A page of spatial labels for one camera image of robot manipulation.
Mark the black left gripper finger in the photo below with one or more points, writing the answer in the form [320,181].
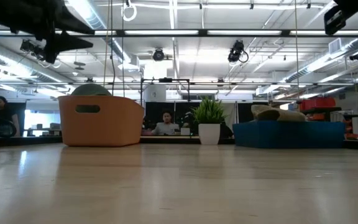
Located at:
[61,45]
[70,25]

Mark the dark green hat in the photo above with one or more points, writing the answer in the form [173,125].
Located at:
[91,90]

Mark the beige hat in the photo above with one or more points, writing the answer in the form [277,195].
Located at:
[278,114]

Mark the black ceiling lamp cluster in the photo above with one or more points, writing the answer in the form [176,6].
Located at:
[30,47]

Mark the orange plastic bin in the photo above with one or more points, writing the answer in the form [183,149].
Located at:
[101,124]

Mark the black ceiling spotlight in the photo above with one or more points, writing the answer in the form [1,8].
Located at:
[158,55]

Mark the shelf with red crates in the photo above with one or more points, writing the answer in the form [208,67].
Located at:
[319,103]

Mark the stand with orange bins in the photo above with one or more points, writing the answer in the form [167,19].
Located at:
[350,127]

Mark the person behind table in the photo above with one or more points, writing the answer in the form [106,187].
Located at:
[166,124]

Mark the blue plastic bin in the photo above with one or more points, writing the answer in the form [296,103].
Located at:
[287,134]

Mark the small white box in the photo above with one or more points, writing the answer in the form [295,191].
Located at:
[185,131]

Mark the green plant in white pot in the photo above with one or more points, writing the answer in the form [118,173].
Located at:
[209,124]

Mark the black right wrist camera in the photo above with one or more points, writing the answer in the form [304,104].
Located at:
[334,20]

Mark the person by dark wall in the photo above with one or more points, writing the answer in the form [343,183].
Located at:
[2,115]

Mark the black overhead frame bar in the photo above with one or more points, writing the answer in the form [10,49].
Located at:
[204,32]

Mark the black table edge rail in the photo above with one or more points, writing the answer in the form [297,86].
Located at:
[166,140]

